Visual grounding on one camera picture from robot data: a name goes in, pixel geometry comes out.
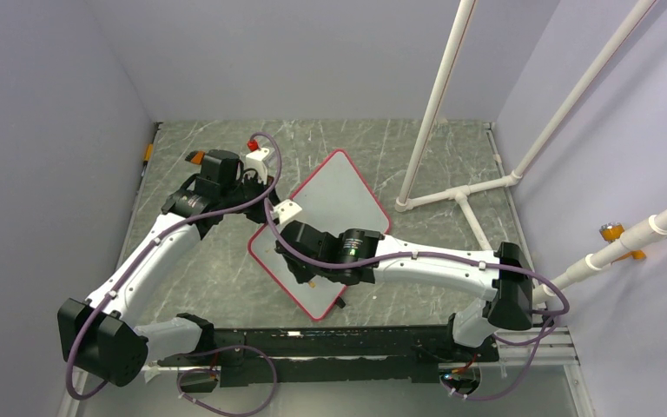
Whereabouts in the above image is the white PVC pipe frame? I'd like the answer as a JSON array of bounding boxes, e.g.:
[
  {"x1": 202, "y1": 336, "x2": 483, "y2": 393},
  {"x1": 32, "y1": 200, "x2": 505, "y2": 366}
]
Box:
[{"x1": 395, "y1": 1, "x2": 660, "y2": 245}]

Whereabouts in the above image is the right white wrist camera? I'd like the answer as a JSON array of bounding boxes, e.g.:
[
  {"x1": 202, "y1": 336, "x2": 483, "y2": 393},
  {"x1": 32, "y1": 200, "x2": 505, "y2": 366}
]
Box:
[{"x1": 271, "y1": 199, "x2": 302, "y2": 228}]

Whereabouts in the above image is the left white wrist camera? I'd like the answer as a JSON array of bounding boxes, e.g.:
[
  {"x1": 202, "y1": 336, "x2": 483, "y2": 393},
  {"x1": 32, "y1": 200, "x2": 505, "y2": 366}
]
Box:
[{"x1": 244, "y1": 139, "x2": 275, "y2": 180}]

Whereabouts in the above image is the orange black screwdriver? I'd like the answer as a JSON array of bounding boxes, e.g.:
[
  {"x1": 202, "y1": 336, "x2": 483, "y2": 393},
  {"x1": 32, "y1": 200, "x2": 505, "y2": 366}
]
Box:
[{"x1": 140, "y1": 122, "x2": 162, "y2": 178}]

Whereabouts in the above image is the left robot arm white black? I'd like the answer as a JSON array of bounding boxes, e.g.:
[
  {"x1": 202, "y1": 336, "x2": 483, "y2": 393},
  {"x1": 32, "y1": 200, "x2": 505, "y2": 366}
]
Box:
[{"x1": 57, "y1": 147, "x2": 276, "y2": 387}]

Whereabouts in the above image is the whiteboard with red frame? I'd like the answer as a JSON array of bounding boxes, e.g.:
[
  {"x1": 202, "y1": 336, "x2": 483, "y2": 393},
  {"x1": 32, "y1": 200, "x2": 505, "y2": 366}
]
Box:
[{"x1": 248, "y1": 149, "x2": 391, "y2": 321}]

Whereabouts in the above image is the black orange brush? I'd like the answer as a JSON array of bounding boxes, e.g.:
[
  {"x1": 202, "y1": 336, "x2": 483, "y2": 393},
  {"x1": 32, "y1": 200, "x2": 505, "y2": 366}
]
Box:
[{"x1": 185, "y1": 150, "x2": 206, "y2": 165}]

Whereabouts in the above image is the white PVC pipe right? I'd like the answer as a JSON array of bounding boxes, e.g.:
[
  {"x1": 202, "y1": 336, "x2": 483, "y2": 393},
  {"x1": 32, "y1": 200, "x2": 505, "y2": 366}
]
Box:
[{"x1": 532, "y1": 209, "x2": 667, "y2": 304}]

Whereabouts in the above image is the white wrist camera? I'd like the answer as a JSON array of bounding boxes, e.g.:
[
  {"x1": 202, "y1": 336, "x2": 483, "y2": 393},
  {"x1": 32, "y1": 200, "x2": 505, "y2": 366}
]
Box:
[
  {"x1": 271, "y1": 199, "x2": 302, "y2": 228},
  {"x1": 244, "y1": 139, "x2": 275, "y2": 180}
]

